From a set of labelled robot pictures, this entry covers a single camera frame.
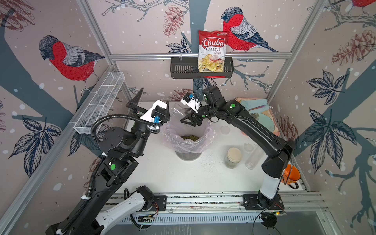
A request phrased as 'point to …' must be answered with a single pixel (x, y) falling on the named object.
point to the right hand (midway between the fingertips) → (183, 116)
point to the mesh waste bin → (188, 156)
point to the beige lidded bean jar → (233, 157)
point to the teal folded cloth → (256, 105)
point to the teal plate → (267, 121)
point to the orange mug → (291, 175)
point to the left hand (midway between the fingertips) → (152, 91)
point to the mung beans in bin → (190, 136)
